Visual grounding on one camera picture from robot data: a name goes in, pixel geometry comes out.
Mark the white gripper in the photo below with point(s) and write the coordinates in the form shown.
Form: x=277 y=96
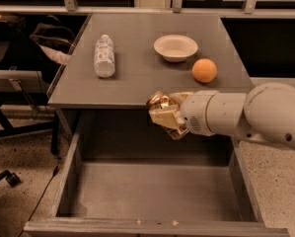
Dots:
x=193 y=112

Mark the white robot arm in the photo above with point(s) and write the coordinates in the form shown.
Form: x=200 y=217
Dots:
x=265 y=115

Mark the grey cabinet with flat top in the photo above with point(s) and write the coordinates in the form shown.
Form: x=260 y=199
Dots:
x=137 y=79

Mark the open grey top drawer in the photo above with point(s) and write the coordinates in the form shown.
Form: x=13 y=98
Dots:
x=125 y=177

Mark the orange fruit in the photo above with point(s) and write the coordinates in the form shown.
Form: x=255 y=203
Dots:
x=204 y=70

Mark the white paper bowl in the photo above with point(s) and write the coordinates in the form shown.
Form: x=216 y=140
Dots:
x=175 y=48

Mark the clear plastic water bottle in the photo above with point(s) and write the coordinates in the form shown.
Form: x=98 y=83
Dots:
x=104 y=57

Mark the dark jacket with light lining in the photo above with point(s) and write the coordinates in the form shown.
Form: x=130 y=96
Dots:
x=54 y=39

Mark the black office chair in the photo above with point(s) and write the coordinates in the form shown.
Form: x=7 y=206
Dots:
x=22 y=78

